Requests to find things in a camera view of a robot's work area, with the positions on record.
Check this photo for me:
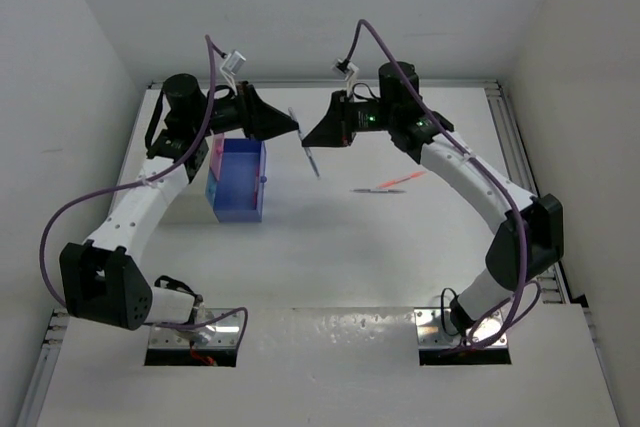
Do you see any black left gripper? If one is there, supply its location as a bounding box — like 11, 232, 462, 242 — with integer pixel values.
191, 79, 297, 142

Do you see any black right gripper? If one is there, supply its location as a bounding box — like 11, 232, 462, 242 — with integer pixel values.
303, 89, 397, 147

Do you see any pink drawer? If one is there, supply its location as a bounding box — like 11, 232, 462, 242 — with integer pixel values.
209, 134, 225, 180

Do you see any dark blue gel pen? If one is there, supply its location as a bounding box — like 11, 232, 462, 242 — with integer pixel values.
350, 188, 406, 194

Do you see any blue transparent drawer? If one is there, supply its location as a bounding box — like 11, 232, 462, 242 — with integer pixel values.
206, 138, 267, 223

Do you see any orange gel pen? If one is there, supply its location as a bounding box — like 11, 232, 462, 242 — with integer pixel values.
376, 171, 426, 189

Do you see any pink gel pen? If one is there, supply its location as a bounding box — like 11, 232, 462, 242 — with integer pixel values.
253, 176, 261, 210

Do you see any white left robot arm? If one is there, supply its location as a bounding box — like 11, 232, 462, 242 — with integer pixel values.
59, 73, 299, 331

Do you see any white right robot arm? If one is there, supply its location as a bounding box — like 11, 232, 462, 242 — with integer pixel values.
302, 61, 564, 335

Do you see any white drawer cabinet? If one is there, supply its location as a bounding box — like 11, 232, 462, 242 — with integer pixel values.
160, 182, 218, 225

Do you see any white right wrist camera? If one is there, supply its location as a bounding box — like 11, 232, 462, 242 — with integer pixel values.
332, 58, 360, 96

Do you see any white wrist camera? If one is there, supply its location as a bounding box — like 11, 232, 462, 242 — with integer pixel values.
219, 50, 246, 93
332, 58, 360, 96

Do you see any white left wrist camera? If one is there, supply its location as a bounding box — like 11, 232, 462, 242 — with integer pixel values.
219, 50, 246, 93

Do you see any aluminium frame rail back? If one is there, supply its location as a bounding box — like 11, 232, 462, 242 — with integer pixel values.
149, 78, 501, 89

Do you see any aluminium frame rail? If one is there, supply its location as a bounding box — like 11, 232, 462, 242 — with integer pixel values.
16, 308, 70, 427
149, 78, 501, 89
485, 82, 571, 305

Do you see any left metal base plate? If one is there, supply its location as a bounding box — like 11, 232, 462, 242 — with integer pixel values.
148, 313, 243, 350

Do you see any metal base plate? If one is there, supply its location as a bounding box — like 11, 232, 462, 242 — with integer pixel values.
148, 313, 243, 350
414, 307, 503, 351

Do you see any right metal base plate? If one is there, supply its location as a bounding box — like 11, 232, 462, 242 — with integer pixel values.
414, 307, 503, 351

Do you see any aluminium frame rail right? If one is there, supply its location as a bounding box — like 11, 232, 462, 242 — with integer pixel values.
485, 82, 571, 305

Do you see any aluminium frame rail left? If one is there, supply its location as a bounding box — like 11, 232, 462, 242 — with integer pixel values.
16, 308, 70, 427

